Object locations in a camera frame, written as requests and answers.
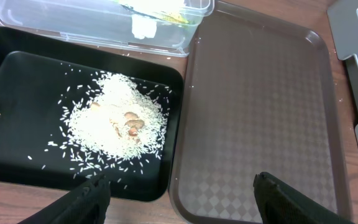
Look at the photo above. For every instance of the green snack wrapper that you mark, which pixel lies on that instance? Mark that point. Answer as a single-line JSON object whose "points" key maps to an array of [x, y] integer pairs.
{"points": [[163, 10]]}

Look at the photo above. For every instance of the rice food waste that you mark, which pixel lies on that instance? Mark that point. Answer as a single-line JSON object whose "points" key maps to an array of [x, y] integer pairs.
{"points": [[107, 122]]}

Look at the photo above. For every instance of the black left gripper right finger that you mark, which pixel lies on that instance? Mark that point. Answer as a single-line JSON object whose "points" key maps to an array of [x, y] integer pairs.
{"points": [[278, 203]]}

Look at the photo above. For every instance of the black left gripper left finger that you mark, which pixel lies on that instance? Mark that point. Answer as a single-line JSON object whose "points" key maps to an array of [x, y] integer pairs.
{"points": [[87, 203]]}

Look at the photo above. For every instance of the clear plastic bin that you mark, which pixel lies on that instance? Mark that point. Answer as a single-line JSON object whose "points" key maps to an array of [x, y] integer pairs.
{"points": [[105, 23]]}

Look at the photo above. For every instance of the dark brown tray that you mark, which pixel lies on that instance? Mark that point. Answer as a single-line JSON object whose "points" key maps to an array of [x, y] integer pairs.
{"points": [[259, 97]]}

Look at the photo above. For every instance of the black plastic bin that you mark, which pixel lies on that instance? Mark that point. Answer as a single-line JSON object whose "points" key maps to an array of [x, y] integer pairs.
{"points": [[41, 79]]}

